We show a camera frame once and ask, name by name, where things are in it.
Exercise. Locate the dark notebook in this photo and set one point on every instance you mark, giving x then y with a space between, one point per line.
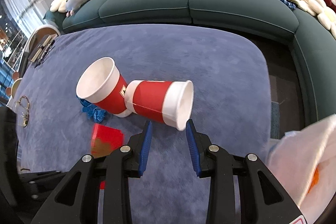
41 48

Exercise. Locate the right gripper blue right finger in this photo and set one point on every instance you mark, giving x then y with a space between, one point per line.
195 152

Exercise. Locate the red paper packet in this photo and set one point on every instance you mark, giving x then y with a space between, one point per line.
105 140

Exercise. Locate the round side chair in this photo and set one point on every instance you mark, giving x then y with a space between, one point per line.
34 38

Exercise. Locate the orange plastic bag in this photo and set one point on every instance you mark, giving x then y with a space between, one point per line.
315 179

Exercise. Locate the red paper cup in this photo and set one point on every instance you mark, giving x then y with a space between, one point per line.
168 102
103 85

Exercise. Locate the white lined trash bin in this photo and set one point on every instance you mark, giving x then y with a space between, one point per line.
293 161

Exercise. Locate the teal sectional sofa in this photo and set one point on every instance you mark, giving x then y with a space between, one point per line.
312 46

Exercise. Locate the blue wrapper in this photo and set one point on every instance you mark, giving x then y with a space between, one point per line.
92 111

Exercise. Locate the blue beaded item on sofa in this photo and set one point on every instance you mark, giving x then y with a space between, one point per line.
289 4

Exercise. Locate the white flower cushion right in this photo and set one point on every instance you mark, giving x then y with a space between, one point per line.
319 10

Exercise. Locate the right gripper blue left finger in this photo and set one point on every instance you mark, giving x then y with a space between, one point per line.
145 147

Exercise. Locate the glass ashtray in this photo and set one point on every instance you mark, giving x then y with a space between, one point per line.
22 108

